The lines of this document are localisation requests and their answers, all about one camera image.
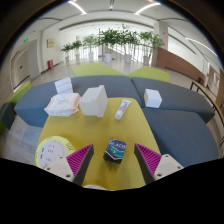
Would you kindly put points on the row of potted plants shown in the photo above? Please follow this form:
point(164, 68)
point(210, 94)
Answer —
point(110, 36)

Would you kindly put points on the wooden bench with black frame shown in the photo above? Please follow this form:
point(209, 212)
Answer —
point(205, 90)

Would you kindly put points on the green bench seat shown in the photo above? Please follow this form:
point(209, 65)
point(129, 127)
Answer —
point(20, 92)

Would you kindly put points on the long grey sofa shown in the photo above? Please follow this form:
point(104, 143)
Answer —
point(33, 106)

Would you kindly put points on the dark grey ottoman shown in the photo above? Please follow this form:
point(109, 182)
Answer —
point(6, 115)

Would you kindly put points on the grey sofa block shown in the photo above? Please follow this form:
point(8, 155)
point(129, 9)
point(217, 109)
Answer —
point(180, 96)
point(183, 136)

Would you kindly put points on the red bin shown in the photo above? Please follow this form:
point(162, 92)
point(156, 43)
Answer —
point(50, 64)

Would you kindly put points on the green sofa block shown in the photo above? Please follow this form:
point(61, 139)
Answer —
point(150, 74)
point(95, 70)

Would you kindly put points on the small white cube box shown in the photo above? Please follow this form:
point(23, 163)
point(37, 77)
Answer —
point(153, 98)

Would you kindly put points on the white tube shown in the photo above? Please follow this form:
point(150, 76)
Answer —
point(122, 109)

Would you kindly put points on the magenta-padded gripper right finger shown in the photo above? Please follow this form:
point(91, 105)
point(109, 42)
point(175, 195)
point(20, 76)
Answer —
point(150, 160)

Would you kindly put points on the stack of white tissue packs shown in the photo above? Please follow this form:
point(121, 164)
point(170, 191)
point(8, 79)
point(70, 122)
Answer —
point(63, 86)

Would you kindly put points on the yellow framed wall picture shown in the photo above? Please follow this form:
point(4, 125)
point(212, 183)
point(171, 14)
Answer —
point(50, 43)

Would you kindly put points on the charger block with blue print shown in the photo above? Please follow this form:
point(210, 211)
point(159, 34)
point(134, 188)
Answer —
point(115, 150)

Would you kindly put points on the white wet wipes pack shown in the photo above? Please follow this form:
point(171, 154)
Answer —
point(62, 105)

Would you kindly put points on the ceiling light strips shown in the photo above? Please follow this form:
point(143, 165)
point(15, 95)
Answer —
point(77, 7)

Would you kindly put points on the tall white box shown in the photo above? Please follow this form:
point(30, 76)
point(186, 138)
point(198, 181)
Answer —
point(94, 101)

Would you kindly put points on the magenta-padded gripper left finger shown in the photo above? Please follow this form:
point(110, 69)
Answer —
point(76, 161)

